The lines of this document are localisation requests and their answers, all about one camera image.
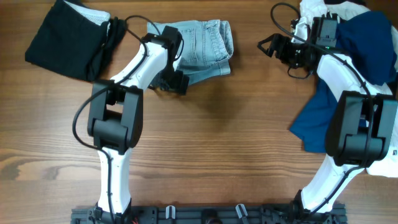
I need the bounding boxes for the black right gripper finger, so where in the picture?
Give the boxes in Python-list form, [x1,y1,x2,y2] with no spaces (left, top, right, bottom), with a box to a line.
[257,44,279,58]
[257,33,284,46]

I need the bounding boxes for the light blue denim shorts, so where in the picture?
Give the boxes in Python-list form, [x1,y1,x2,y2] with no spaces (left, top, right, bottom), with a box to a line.
[147,19,234,85]

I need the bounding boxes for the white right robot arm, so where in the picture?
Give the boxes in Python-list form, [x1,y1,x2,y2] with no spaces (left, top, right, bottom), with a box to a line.
[257,34,397,220]

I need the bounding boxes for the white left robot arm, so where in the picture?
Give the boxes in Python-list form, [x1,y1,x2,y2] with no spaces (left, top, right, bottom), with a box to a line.
[88,27,189,223]

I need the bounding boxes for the white printed t-shirt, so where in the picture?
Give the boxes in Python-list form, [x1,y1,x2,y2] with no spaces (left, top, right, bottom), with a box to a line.
[292,0,398,178]

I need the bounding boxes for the dark blue t-shirt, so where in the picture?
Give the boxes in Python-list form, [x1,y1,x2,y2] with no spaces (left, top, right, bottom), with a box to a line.
[290,11,397,153]

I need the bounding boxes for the white mesh folded garment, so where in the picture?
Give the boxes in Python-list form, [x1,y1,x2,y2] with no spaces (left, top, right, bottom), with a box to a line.
[64,0,111,34]

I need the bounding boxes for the folded black garment stack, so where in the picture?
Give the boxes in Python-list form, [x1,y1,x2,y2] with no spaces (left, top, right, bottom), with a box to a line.
[25,1,126,82]

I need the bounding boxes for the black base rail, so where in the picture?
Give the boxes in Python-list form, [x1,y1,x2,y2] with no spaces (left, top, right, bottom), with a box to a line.
[70,203,348,224]

